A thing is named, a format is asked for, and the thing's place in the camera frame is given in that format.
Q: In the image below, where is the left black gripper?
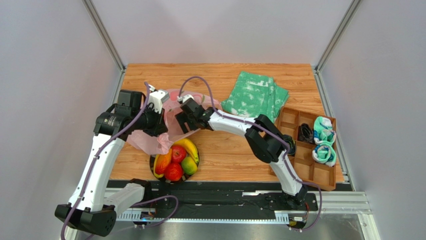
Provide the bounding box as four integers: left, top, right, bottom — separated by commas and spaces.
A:
131, 104, 168, 137

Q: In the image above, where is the pink plastic bag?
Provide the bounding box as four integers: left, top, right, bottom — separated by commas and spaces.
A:
126, 88, 222, 156

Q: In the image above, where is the yellow banana bunch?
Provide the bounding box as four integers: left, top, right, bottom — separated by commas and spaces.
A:
173, 138, 200, 165

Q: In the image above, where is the red apple fruit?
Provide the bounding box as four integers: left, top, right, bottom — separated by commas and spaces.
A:
171, 145, 187, 164

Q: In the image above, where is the green fruit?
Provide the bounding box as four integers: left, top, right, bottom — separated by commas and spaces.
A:
180, 156, 198, 175

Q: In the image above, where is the red tomato fruit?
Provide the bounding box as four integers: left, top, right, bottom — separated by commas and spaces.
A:
164, 162, 184, 182

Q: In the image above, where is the yellow mango fruit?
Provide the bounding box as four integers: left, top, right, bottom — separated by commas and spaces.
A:
152, 154, 164, 179

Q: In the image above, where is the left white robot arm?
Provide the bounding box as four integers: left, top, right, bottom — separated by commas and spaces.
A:
54, 87, 170, 239

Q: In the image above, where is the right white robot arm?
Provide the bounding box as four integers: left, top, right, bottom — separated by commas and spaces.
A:
176, 95, 308, 206

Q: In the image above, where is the dark round plate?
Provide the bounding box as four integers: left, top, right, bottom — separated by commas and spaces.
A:
149, 138, 200, 184

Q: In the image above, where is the green white cloth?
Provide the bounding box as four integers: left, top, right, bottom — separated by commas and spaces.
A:
221, 71, 290, 122

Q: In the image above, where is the wooden compartment tray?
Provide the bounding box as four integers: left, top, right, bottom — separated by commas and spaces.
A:
276, 107, 338, 191

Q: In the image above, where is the teal white sock upper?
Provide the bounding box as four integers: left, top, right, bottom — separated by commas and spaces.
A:
313, 116, 337, 145

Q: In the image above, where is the teal white sock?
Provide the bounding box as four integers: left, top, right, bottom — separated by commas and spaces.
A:
313, 116, 337, 145
312, 143, 337, 167

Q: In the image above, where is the teal white sock lower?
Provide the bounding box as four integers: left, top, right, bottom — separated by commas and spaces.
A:
312, 143, 337, 167

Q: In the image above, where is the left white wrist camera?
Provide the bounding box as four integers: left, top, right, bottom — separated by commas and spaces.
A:
147, 89, 170, 114

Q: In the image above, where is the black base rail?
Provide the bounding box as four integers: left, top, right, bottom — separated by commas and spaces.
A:
114, 179, 319, 221

